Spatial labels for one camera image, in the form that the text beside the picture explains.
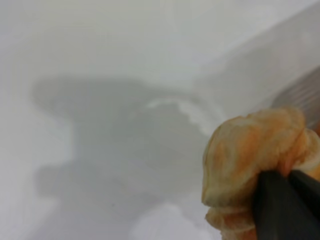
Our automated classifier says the striped orange bread roll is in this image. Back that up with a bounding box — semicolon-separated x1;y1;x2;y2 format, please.
201;106;320;240

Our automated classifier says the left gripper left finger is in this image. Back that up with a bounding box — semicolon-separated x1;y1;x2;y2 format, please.
252;170;320;240

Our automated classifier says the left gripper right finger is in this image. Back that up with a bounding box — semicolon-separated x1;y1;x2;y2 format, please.
288;169;320;215

